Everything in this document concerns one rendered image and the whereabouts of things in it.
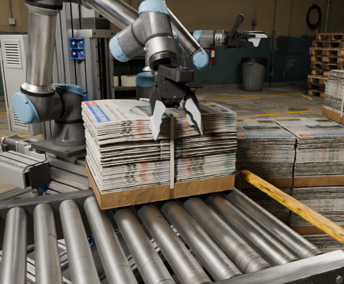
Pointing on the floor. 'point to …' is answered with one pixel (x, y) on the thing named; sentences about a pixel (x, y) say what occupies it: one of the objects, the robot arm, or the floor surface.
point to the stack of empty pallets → (330, 57)
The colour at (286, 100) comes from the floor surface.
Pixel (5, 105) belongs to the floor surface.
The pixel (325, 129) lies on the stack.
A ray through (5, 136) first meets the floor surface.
